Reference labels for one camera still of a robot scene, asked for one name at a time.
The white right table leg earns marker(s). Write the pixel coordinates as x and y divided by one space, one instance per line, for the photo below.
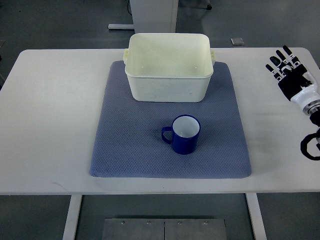
255 216

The blue enamel mug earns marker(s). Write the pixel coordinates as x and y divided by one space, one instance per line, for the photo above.
183 134

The grey floor outlet plate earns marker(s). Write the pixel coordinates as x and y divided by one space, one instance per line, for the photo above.
237 41

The white table leg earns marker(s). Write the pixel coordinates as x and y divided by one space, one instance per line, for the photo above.
70 228
255 216

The white background pedestal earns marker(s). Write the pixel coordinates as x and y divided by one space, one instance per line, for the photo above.
150 16

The cream plastic box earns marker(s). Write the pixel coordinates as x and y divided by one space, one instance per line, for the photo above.
169 67

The white left table leg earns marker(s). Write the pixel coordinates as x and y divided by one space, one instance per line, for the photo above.
70 228

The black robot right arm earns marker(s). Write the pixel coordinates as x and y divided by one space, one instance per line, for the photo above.
312 110

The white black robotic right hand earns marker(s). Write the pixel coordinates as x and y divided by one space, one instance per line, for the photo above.
295 81

